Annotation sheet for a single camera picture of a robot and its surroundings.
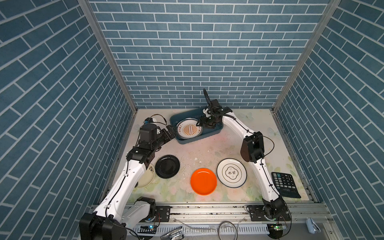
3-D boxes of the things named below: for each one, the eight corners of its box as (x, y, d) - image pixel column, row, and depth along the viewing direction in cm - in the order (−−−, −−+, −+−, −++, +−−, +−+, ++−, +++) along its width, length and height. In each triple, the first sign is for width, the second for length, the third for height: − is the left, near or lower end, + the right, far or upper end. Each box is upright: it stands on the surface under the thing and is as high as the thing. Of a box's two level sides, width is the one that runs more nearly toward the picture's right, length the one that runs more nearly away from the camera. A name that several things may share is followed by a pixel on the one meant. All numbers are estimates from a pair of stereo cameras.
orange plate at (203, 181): (189, 195, 82) (189, 194, 80) (190, 169, 91) (190, 168, 89) (217, 195, 82) (217, 194, 80) (215, 169, 91) (215, 168, 89)
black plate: (153, 178, 87) (152, 177, 85) (158, 156, 96) (157, 154, 94) (178, 178, 87) (178, 177, 85) (180, 156, 96) (180, 154, 94)
